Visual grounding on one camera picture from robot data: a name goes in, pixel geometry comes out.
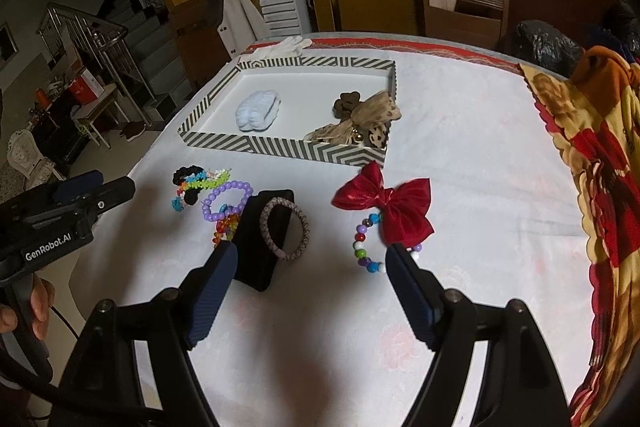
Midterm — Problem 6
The small side table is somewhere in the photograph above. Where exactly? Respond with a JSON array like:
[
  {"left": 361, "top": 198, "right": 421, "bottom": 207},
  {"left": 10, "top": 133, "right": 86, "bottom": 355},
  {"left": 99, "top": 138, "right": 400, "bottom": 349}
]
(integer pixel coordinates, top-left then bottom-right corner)
[{"left": 75, "top": 87, "right": 126, "bottom": 148}]

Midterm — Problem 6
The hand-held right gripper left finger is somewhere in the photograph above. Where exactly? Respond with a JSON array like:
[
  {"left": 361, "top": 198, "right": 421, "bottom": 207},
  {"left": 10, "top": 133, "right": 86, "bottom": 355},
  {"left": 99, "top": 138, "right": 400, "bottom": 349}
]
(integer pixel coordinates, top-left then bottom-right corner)
[{"left": 47, "top": 241, "right": 240, "bottom": 427}]

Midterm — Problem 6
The orange bead bracelet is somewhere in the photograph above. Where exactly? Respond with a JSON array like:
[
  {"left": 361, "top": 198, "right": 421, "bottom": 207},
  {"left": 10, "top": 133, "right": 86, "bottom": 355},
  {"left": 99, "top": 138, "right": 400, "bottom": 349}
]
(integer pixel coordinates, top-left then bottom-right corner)
[{"left": 214, "top": 214, "right": 242, "bottom": 249}]

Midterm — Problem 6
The black rectangular pouch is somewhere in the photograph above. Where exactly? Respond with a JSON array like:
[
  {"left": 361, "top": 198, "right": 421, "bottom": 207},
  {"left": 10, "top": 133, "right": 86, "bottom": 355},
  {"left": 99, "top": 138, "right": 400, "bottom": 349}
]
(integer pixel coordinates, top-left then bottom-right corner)
[{"left": 234, "top": 189, "right": 295, "bottom": 293}]

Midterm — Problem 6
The white ornate chair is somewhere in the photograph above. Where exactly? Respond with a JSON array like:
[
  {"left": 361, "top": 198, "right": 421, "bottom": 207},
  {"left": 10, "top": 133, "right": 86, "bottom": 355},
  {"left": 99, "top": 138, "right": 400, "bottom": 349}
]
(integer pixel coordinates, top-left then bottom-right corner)
[{"left": 7, "top": 129, "right": 66, "bottom": 195}]

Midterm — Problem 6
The leopard print hair bow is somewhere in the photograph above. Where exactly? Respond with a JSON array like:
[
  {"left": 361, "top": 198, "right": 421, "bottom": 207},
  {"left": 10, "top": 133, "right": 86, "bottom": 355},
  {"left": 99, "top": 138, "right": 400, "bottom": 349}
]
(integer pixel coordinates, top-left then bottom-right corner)
[{"left": 304, "top": 90, "right": 402, "bottom": 148}]

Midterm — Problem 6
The red satin hair bow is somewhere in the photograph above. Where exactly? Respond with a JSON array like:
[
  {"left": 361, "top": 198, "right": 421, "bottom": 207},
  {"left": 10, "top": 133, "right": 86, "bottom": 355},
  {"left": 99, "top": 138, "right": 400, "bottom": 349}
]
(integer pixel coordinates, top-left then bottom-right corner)
[{"left": 331, "top": 160, "right": 435, "bottom": 244}]

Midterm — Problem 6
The black plastic bag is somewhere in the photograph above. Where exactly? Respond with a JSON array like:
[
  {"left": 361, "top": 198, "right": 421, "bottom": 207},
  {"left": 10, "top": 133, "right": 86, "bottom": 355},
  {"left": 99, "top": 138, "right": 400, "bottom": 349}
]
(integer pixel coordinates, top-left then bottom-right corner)
[{"left": 515, "top": 21, "right": 596, "bottom": 78}]

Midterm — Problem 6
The red box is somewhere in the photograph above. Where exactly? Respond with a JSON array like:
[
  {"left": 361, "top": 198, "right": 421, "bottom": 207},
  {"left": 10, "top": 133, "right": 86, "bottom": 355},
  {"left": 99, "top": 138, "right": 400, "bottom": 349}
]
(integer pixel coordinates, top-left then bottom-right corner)
[{"left": 67, "top": 74, "right": 106, "bottom": 102}]

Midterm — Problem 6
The white coat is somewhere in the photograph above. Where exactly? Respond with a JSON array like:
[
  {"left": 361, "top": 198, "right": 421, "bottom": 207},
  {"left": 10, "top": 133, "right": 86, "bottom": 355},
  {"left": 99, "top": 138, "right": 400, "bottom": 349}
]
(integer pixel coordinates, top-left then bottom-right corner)
[{"left": 220, "top": 0, "right": 271, "bottom": 58}]

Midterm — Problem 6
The striped cardboard tray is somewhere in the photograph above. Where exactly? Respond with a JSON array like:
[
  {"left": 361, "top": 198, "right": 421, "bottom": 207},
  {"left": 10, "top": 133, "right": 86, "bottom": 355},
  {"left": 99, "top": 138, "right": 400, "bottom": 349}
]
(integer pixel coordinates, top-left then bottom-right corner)
[{"left": 177, "top": 56, "right": 398, "bottom": 168}]

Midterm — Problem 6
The yellow wooden board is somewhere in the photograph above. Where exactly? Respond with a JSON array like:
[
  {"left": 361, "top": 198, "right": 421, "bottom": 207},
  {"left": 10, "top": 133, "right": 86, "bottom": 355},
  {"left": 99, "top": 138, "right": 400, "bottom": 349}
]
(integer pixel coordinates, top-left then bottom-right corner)
[{"left": 335, "top": 0, "right": 421, "bottom": 35}]

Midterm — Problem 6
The black cable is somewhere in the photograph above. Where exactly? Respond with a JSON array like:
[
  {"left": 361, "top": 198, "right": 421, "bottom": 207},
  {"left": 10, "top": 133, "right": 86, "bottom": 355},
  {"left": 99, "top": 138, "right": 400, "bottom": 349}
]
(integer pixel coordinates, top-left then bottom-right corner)
[{"left": 47, "top": 306, "right": 82, "bottom": 339}]

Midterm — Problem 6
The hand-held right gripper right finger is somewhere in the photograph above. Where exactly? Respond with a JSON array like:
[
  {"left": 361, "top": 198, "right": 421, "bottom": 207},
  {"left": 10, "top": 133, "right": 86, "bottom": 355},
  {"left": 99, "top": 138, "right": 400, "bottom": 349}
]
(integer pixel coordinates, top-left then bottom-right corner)
[{"left": 384, "top": 243, "right": 571, "bottom": 427}]

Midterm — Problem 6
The person's left hand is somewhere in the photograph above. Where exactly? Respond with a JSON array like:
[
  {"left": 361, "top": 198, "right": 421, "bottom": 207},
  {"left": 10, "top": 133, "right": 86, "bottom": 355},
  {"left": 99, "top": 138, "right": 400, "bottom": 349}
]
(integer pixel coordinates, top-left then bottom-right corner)
[{"left": 0, "top": 278, "right": 57, "bottom": 343}]

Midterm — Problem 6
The multicolour bead bracelet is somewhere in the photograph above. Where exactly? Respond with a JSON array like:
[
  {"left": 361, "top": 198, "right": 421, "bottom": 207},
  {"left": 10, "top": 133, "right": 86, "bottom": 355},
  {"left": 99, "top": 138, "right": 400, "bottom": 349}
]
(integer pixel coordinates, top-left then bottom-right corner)
[{"left": 354, "top": 213, "right": 423, "bottom": 274}]

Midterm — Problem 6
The purple bead bracelet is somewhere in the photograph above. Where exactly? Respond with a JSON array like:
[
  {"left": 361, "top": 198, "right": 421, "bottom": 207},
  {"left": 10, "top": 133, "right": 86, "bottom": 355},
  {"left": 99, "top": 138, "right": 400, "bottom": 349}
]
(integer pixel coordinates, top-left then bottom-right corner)
[{"left": 201, "top": 180, "right": 253, "bottom": 221}]

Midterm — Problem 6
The printed blanket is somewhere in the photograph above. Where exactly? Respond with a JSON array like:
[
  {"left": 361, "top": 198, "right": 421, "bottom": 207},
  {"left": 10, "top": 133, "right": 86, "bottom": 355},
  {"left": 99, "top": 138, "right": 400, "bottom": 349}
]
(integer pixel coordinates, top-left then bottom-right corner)
[{"left": 517, "top": 47, "right": 640, "bottom": 427}]

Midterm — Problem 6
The pink braided bracelet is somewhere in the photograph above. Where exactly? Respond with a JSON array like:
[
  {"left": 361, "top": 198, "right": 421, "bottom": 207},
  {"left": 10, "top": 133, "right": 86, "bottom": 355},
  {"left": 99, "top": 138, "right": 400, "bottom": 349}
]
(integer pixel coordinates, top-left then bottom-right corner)
[{"left": 260, "top": 196, "right": 310, "bottom": 261}]

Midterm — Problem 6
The colourful flower bead bracelet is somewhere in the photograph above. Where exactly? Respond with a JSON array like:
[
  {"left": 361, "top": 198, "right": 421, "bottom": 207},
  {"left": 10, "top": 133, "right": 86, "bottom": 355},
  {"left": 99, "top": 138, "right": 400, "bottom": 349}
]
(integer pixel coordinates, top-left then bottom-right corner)
[{"left": 171, "top": 167, "right": 237, "bottom": 212}]

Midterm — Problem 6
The metal stair railing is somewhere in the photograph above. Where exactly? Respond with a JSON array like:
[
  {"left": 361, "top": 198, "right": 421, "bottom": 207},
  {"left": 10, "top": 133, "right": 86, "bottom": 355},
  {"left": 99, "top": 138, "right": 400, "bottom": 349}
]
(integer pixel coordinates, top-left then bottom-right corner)
[{"left": 37, "top": 2, "right": 151, "bottom": 128}]

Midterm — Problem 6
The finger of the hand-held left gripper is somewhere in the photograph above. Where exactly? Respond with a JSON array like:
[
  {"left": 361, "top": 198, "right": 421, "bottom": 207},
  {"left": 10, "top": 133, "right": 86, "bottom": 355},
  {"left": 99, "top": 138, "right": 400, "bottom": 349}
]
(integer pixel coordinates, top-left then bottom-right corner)
[
  {"left": 50, "top": 170, "right": 105, "bottom": 204},
  {"left": 75, "top": 177, "right": 137, "bottom": 219}
]

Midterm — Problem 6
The white glove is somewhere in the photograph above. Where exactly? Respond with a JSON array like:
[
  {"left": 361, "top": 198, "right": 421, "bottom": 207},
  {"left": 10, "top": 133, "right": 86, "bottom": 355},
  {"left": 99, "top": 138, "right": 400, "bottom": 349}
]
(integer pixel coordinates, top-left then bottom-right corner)
[{"left": 248, "top": 36, "right": 313, "bottom": 58}]

